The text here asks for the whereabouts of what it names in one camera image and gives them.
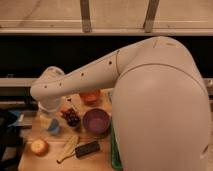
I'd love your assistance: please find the purple bowl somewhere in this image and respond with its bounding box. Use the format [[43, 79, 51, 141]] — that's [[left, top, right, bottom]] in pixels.
[[82, 108, 110, 135]]

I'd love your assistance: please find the blue sponge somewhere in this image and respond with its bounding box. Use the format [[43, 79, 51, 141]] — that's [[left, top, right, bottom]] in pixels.
[[108, 91, 113, 103]]

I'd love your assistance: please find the banana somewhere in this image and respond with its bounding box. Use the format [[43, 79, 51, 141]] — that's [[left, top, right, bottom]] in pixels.
[[57, 135, 79, 163]]

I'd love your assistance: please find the bunch of dark grapes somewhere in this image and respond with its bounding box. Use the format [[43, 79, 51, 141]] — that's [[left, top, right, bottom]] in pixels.
[[62, 108, 80, 128]]

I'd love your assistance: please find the green tray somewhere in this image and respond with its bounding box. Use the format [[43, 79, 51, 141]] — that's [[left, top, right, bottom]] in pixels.
[[110, 125, 123, 170]]

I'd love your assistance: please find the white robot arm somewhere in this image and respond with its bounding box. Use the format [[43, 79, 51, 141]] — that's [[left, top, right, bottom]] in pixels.
[[30, 36, 211, 171]]

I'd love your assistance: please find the black sponge block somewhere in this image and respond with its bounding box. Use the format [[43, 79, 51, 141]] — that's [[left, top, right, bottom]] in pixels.
[[75, 141, 100, 158]]

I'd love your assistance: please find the red bowl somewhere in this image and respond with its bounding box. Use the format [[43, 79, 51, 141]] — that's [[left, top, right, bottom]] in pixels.
[[79, 90, 100, 105]]

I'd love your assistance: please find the black chair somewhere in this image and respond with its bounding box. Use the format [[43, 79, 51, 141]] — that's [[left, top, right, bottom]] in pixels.
[[0, 108, 23, 171]]

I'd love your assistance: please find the blue cup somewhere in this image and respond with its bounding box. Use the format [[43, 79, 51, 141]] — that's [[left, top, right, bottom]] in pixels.
[[47, 118, 60, 135]]

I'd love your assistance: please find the red yellow apple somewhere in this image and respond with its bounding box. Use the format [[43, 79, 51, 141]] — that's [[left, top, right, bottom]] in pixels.
[[30, 139, 49, 156]]

